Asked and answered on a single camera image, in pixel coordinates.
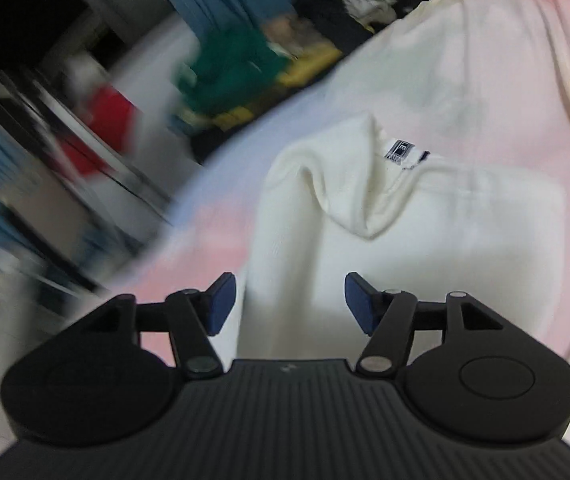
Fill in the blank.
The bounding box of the pastel bed sheet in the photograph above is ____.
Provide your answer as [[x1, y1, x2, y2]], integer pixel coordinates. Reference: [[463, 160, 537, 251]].
[[0, 0, 570, 466]]

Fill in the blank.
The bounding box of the black sofa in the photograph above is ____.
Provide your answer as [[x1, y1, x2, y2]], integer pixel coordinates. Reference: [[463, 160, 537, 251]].
[[293, 0, 410, 55]]

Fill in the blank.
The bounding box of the red garment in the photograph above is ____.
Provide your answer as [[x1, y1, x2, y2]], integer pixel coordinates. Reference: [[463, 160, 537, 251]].
[[58, 84, 139, 177]]

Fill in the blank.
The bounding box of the white sweatshirt garment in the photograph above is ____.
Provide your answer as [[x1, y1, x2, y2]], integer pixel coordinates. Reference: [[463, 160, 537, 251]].
[[236, 0, 570, 361]]

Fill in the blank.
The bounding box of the green garment pile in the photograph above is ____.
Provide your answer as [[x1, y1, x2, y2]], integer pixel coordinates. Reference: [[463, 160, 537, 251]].
[[175, 26, 289, 117]]

